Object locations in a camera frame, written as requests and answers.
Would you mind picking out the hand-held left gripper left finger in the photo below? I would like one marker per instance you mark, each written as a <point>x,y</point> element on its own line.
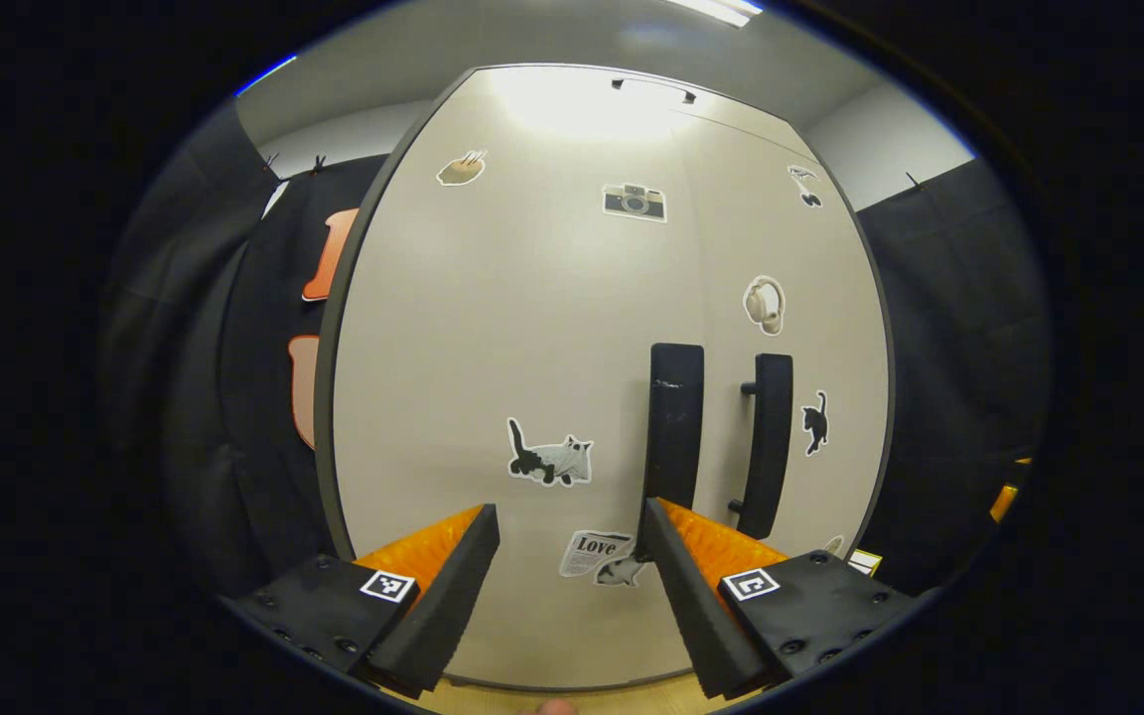
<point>453,596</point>

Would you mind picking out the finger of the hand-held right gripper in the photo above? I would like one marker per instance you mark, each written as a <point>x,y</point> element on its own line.
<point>1004,501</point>

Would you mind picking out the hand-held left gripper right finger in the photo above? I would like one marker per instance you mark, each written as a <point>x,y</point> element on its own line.
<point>686,606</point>

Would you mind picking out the white grey shoe cabinet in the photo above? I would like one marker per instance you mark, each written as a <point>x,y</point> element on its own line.
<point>325,427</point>

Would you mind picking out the white cabinet door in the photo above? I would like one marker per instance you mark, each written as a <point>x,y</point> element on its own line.
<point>830,248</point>
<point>493,318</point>

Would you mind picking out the large ceiling light panel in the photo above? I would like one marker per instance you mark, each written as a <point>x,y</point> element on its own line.
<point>721,10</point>

